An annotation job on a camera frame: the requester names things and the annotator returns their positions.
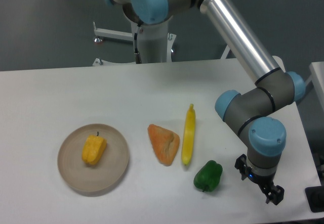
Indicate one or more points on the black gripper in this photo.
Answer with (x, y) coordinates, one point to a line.
(263, 178)

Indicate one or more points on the yellow bell pepper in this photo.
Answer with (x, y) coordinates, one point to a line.
(93, 149)

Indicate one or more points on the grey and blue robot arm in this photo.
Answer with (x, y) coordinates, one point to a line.
(248, 115)

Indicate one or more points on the green bell pepper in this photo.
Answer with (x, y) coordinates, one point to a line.
(208, 177)

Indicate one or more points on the beige round plate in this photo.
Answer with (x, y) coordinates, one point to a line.
(88, 179)

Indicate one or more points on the black box at table edge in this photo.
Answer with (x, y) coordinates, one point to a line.
(315, 198)

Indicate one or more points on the yellow banana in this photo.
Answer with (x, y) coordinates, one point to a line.
(188, 136)

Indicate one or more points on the orange bread wedge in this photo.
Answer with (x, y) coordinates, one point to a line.
(165, 143)

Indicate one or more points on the white side table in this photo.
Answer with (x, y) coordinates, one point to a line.
(314, 81)

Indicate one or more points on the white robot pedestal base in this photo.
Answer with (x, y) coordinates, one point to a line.
(151, 43)

